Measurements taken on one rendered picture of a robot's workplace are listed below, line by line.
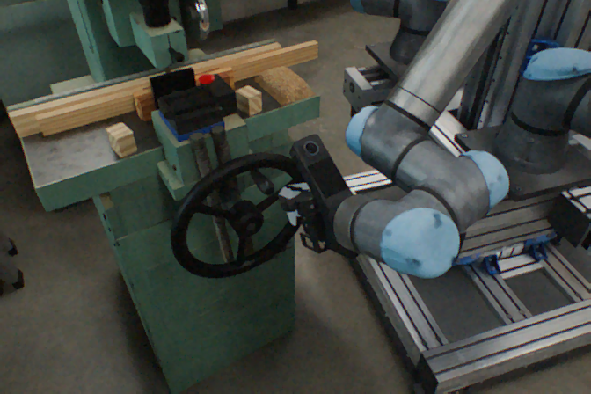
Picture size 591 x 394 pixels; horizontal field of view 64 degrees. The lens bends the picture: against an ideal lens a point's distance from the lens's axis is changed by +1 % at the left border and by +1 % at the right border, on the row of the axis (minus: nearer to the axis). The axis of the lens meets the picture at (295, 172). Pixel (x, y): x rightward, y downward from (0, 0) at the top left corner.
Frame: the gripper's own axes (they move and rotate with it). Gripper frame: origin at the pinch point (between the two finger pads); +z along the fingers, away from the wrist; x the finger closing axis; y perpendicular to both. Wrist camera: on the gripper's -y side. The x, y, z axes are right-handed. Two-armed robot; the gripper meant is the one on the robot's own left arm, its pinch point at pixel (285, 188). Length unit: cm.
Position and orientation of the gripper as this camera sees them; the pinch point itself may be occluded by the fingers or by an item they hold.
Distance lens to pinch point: 80.7
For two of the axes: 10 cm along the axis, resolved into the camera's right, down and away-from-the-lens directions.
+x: 8.5, -3.4, 4.0
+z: -4.6, -0.9, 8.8
